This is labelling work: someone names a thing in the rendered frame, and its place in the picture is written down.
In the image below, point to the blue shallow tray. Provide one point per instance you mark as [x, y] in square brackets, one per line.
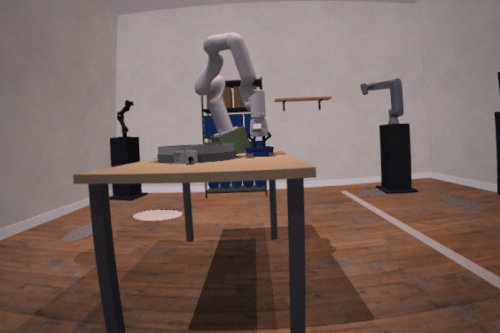
[259, 151]

